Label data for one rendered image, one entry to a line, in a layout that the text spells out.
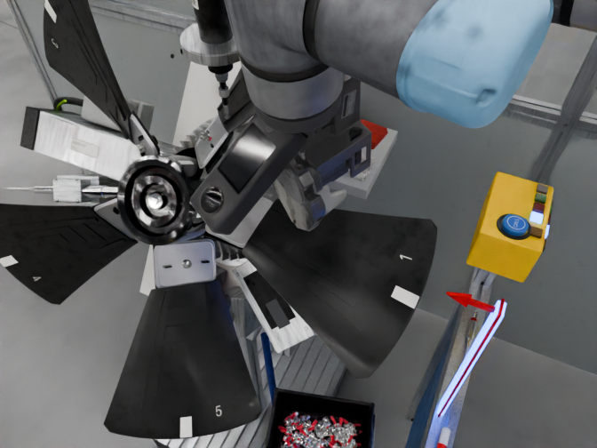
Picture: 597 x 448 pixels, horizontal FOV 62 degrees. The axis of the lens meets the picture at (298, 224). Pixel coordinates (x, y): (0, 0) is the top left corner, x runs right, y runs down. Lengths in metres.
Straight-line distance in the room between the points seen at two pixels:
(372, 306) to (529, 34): 0.44
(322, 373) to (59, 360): 0.95
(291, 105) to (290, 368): 1.47
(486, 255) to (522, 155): 0.52
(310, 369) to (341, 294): 1.15
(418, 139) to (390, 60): 1.13
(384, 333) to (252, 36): 0.42
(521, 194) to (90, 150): 0.75
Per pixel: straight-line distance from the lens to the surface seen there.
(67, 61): 0.88
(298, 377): 1.76
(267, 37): 0.33
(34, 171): 2.78
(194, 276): 0.75
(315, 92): 0.36
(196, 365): 0.78
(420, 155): 1.43
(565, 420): 2.00
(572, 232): 1.53
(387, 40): 0.27
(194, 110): 0.97
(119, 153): 0.92
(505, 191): 0.94
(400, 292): 0.65
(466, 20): 0.26
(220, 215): 0.43
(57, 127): 1.01
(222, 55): 0.49
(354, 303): 0.63
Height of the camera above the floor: 1.70
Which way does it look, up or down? 50 degrees down
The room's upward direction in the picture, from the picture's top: straight up
